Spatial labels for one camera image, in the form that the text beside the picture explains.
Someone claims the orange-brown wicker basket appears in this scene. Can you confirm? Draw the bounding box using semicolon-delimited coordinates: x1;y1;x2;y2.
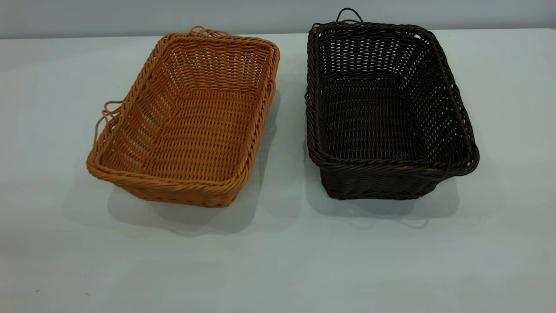
86;26;281;208

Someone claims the dark brown wicker basket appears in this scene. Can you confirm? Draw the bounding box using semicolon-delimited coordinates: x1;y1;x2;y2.
305;7;480;201

